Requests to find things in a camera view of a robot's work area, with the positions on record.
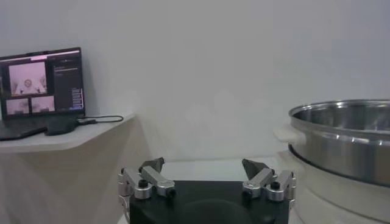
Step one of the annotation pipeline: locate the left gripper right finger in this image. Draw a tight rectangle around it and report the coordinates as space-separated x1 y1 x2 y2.
241 158 297 202

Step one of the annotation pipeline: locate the cream electric cooker base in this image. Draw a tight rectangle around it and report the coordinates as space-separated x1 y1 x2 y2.
277 149 390 224

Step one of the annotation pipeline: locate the black laptop with dark screen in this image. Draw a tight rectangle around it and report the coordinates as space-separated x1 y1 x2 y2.
0 47 86 141

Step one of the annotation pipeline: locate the white side table with mouse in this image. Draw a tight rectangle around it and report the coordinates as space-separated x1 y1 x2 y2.
0 114 137 224

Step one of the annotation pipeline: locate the black computer mouse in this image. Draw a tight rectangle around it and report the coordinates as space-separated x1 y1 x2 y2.
44 117 79 136

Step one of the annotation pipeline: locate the black dongle with cable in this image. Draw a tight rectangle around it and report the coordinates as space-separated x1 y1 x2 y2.
76 114 124 125

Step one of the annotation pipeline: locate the stainless steel steamer basket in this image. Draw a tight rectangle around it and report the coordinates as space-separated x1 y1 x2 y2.
273 99 390 188

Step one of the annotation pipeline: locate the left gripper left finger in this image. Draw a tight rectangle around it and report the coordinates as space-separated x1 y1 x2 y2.
118 157 176 200

